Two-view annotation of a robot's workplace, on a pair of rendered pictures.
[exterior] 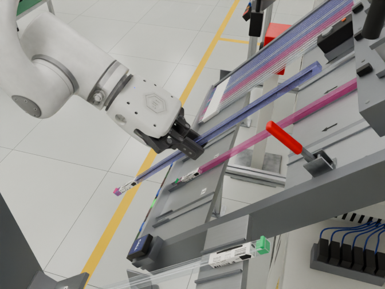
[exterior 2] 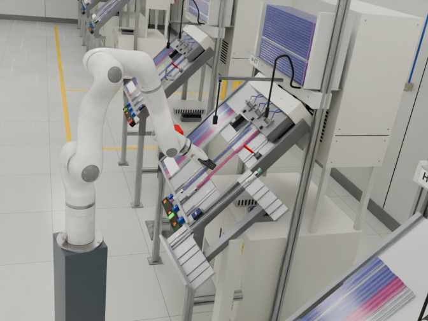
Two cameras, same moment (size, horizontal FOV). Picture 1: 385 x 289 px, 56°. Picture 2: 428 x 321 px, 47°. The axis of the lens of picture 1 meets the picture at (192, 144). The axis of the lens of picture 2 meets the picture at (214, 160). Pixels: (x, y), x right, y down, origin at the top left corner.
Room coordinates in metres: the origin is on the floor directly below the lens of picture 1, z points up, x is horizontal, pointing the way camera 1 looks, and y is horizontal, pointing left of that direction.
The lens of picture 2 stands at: (-1.17, 1.23, 1.93)
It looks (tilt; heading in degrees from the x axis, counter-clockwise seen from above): 24 degrees down; 323
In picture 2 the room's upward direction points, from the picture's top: 7 degrees clockwise
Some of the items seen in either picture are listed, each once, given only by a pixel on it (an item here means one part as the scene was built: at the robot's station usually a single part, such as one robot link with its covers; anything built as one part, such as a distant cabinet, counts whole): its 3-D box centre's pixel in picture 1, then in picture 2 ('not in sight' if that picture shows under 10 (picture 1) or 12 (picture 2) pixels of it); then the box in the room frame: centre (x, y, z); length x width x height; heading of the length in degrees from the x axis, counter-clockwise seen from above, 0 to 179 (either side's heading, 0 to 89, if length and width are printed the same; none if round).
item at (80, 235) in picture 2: not in sight; (80, 221); (0.53, 0.59, 0.79); 0.19 x 0.19 x 0.18
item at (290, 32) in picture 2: not in sight; (295, 42); (0.53, -0.45, 1.52); 0.51 x 0.13 x 0.27; 163
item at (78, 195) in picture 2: not in sight; (78, 172); (0.56, 0.59, 1.00); 0.19 x 0.12 x 0.24; 0
